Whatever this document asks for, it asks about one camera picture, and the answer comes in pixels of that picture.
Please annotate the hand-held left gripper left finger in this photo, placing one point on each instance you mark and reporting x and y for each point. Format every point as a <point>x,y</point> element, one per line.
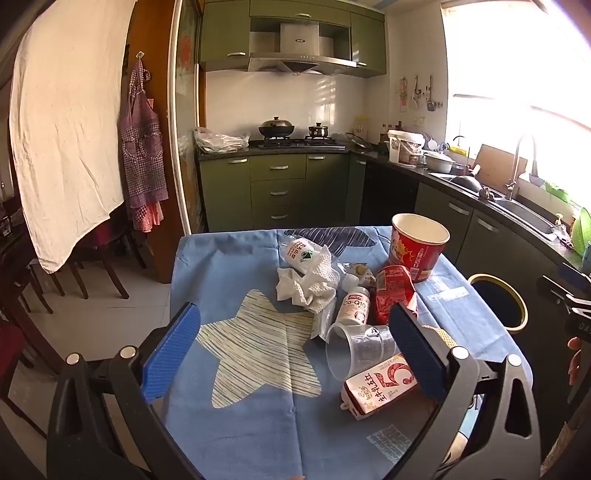
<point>168,355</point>

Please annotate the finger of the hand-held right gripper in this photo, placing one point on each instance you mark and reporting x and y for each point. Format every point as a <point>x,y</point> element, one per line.
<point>575,272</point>
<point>558,287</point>

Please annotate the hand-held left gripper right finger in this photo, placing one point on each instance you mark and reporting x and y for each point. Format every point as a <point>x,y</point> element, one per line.
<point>418,355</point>

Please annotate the red and white milk carton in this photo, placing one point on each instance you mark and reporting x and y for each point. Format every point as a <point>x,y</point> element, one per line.
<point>378,392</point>

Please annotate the clear plastic cup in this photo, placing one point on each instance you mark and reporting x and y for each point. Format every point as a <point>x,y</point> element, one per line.
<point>360,350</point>

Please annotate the red snack packet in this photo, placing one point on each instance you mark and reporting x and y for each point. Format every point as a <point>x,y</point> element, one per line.
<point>392,295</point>

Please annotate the black bin with yellow rim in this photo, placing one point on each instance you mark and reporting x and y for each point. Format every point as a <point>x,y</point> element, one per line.
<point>494,300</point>

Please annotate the white supplement bottle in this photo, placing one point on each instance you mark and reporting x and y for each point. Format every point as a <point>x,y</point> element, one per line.
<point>353,307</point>

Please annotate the red paper noodle cup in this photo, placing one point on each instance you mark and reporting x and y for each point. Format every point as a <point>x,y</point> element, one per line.
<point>411,258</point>

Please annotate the white bottle cap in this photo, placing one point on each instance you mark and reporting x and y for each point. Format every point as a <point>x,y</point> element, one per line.
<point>349,282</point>

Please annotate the white tissue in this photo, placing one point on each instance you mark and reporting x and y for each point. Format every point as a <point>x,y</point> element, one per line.
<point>309,288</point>

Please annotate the crushed clear plastic bottle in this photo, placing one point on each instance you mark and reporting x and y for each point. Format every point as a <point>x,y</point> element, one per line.
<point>300,251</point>

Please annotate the green colander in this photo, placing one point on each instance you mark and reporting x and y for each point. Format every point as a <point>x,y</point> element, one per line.
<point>582,230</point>

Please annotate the dark base cabinets under sink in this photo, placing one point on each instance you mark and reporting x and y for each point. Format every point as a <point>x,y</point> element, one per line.
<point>498,249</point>

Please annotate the steel sink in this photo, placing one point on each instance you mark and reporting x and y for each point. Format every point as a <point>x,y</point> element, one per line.
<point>526,214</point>

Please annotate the small green basket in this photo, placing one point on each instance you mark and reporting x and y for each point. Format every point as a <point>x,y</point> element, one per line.
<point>557,191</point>

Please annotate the blue star-print tablecloth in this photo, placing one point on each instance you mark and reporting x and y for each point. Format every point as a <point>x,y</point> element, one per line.
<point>231,277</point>

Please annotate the dark wooden chair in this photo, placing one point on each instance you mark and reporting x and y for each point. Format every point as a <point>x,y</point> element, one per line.
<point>108,249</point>

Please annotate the steel faucet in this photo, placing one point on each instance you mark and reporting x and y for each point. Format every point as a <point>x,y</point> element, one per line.
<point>513,166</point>

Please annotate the wooden cutting board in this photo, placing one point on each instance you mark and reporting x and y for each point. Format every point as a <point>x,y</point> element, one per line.
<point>496,164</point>

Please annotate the dark wok by sink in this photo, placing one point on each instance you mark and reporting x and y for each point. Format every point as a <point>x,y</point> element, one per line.
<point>466,183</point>

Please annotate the white enamel basin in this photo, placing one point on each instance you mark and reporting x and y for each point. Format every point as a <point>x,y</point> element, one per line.
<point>438,162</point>

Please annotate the green base cabinets with drawers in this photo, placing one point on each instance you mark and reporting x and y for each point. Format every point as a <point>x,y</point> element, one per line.
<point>277,194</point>

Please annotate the checkered apron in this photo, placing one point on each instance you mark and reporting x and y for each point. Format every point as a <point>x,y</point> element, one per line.
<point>141,152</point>

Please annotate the white plastic bucket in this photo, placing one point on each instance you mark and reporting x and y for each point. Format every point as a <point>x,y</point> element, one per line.
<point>404,147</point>

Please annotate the kitchen window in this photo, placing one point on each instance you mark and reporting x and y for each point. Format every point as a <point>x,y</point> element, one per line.
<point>517,69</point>

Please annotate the clear plastic bag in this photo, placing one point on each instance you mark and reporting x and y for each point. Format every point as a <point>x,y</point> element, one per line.
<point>219,142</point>

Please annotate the glass pan lid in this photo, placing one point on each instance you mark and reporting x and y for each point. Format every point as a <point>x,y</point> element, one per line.
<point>359,142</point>

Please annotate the white hanging cloth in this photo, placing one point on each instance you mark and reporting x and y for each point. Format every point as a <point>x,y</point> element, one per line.
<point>69,138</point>

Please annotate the hanging spatula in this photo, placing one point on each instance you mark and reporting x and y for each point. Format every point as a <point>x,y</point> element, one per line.
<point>415,94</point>

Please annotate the gas stove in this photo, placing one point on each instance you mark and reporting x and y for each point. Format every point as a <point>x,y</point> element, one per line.
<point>300,144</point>

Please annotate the pink hanging holder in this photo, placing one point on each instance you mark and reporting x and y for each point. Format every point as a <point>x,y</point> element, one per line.
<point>402,94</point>

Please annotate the black wok with lid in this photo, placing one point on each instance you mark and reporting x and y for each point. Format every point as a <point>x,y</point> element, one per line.
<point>276,127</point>

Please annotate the steel range hood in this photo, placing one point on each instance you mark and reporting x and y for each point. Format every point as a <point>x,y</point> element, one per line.
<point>300,41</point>

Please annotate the wall socket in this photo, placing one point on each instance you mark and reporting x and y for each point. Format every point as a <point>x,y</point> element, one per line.
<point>419,122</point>

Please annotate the green wall cabinets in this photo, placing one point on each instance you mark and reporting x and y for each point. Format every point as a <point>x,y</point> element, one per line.
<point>224,27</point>

